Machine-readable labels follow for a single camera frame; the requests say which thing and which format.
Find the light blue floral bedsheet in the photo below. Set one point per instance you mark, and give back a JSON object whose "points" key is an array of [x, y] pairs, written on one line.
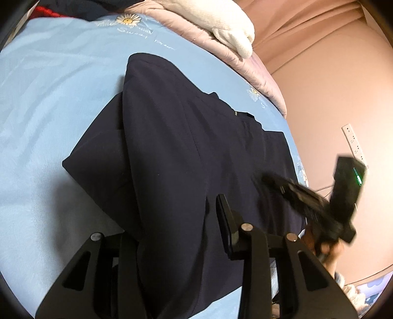
{"points": [[56, 76]]}

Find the pink quilted comforter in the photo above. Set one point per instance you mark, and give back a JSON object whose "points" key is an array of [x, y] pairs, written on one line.
{"points": [[251, 69]]}

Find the navy and red garment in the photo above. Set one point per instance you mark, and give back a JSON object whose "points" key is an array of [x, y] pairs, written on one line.
{"points": [[80, 9]]}

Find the white fluffy blanket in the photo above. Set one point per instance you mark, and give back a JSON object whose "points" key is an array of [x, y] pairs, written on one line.
{"points": [[224, 19]]}

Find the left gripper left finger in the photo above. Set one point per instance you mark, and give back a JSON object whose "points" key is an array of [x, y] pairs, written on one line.
{"points": [[100, 281]]}

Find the person right hand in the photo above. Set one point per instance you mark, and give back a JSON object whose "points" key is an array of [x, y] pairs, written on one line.
{"points": [[332, 250]]}

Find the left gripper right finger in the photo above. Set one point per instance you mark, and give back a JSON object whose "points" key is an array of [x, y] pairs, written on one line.
{"points": [[306, 289]]}

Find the dark navy coat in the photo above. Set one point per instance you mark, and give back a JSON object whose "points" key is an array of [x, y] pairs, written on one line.
{"points": [[155, 159]]}

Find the pink curtain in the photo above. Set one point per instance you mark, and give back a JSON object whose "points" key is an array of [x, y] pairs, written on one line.
{"points": [[284, 29]]}

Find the white power strip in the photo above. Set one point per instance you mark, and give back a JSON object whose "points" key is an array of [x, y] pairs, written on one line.
{"points": [[353, 143]]}

